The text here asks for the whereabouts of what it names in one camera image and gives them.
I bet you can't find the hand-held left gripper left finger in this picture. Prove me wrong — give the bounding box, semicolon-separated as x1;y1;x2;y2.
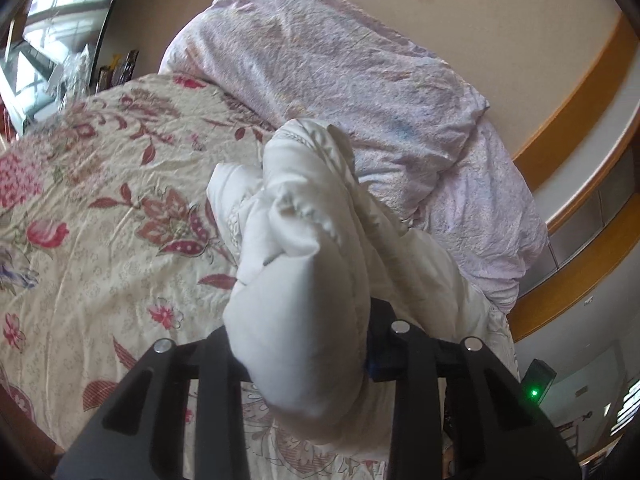
54;326;252;480

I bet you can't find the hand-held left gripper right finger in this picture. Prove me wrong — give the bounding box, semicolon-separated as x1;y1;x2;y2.
366;299;582;480

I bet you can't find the white puffer jacket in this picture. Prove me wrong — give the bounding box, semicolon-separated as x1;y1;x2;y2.
206;117;502;468

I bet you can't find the frosted glass sliding door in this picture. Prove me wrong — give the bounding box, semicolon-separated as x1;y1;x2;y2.
509;125;640;343

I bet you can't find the pink crinkled pillow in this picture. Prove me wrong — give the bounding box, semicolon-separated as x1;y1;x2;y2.
158;0;490;213
350;122;549;313

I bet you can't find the floral bedsheet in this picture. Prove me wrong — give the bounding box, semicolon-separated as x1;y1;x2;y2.
0;72;522;480

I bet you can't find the dark bottles cluster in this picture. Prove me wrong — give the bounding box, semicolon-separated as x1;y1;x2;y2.
96;49;142;92

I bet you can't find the clear plastic bag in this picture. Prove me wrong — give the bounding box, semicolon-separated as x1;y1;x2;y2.
46;44;95;107

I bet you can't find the flat screen television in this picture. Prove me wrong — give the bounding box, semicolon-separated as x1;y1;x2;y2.
0;0;137;137

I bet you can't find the wooden door frame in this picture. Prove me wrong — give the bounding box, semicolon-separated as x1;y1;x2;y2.
511;10;640;177

